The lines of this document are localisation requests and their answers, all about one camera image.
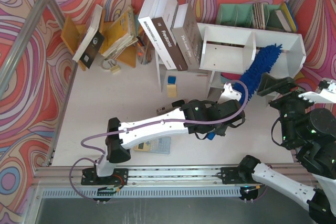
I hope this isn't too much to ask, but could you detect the blue eraser block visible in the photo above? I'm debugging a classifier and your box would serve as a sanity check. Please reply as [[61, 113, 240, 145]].
[[167, 76, 176, 85]]

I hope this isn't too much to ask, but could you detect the coloured paper sheets stack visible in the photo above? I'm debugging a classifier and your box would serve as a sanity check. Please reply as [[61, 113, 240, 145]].
[[220, 72, 241, 82]]

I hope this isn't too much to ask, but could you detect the grey and black stapler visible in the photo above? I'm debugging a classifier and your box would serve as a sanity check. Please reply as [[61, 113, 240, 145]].
[[156, 100, 185, 115]]

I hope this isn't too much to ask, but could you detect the yellow worn books stack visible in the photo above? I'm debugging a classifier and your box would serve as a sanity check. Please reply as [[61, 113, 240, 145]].
[[101, 6, 136, 59]]

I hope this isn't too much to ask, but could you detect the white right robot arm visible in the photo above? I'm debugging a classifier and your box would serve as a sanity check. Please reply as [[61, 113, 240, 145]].
[[238, 73, 335, 223]]

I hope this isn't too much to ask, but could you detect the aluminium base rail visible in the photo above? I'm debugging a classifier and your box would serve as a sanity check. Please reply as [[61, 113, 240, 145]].
[[33, 162, 320, 198]]

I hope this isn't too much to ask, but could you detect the black and white leaning book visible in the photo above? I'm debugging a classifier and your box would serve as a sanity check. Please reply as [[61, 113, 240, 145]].
[[72, 4, 104, 69]]

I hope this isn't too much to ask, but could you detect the clear pencil cup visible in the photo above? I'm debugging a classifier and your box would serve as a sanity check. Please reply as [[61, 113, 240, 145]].
[[136, 31, 152, 65]]

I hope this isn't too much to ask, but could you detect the small brass padlock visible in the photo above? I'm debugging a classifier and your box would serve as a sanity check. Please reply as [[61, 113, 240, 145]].
[[101, 59, 120, 73]]

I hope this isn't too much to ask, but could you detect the white bookshelf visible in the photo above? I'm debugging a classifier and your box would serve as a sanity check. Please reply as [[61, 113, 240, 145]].
[[198, 23, 306, 98]]

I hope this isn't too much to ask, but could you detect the small white side shelf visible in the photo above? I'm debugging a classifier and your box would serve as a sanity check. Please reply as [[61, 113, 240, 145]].
[[154, 47, 190, 91]]

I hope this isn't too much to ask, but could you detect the grey Lonely Ones book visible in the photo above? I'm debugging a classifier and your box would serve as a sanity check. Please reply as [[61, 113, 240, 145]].
[[172, 3, 203, 71]]

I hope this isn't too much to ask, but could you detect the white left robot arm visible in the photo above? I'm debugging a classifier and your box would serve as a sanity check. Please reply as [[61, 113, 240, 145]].
[[96, 83, 248, 177]]

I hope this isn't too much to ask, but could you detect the yellow wooden book rack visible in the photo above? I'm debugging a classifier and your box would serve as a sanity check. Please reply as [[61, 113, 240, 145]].
[[61, 9, 138, 71]]

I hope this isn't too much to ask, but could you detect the brown Fredonia book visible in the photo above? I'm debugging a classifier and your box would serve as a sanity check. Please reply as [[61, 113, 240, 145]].
[[152, 0, 188, 71]]

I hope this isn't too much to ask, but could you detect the blue microfiber duster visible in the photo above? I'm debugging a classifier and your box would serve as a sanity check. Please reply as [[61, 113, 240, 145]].
[[206, 44, 284, 141]]

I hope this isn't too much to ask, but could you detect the white Mademoiselle book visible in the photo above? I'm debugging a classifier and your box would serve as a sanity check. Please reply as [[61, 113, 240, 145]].
[[137, 0, 174, 69]]

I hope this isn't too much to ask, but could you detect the mint green file organizer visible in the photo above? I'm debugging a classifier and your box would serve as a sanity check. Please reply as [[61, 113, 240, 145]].
[[216, 4, 291, 32]]

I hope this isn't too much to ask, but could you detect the yellow and blue calculator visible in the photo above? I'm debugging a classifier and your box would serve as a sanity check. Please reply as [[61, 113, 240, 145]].
[[133, 136, 171, 154]]

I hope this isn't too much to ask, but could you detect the blue yellow book in organizer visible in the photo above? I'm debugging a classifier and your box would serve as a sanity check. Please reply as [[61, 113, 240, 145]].
[[275, 2, 298, 33]]

